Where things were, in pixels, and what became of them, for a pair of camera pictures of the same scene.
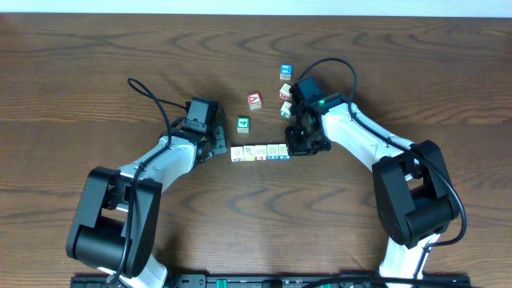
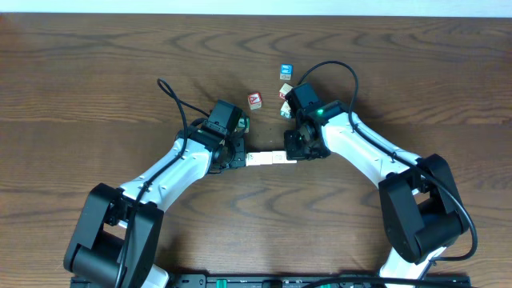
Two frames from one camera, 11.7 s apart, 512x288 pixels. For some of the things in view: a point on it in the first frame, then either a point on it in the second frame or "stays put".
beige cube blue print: [273, 152] -> [278, 157]
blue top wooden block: [286, 71] stays put
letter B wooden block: [283, 151] -> [290, 162]
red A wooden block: [255, 101] stays put
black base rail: [281, 281] stays put
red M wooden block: [284, 93] stays put
